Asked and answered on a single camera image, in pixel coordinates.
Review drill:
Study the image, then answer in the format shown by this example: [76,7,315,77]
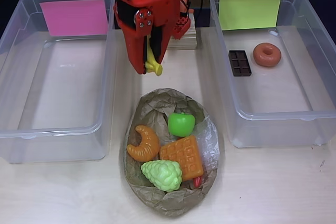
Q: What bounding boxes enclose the wooden base block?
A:
[167,14,197,51]

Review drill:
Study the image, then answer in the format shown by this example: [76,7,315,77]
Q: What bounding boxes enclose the orange toy croissant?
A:
[127,125,161,162]

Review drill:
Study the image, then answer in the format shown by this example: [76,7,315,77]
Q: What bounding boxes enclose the light green toy grapes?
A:
[141,159,183,193]

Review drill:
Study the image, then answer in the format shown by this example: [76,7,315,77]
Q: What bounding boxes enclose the orange toy waffle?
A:
[160,134,204,182]

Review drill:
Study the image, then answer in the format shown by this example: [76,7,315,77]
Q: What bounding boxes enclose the pink paper label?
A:
[39,0,109,37]

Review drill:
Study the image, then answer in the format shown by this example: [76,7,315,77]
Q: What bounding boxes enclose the dark brown toy chocolate bar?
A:
[228,50,252,77]

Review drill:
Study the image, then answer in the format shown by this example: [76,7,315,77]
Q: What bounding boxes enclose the clear plastic bin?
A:
[0,0,116,164]
[208,0,336,148]

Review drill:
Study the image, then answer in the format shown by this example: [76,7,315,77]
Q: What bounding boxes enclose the crumpled brown paper bag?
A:
[119,87,221,218]

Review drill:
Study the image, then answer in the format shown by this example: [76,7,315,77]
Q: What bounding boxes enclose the green toy apple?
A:
[167,112,196,137]

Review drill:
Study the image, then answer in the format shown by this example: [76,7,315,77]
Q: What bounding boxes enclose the brown toy donut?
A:
[253,42,282,68]

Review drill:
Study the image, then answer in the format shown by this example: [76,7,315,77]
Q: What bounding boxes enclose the yellow toy banana bunch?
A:
[143,37,163,76]

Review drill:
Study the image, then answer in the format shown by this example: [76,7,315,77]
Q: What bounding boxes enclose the yellow-green paper label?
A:
[219,0,284,30]

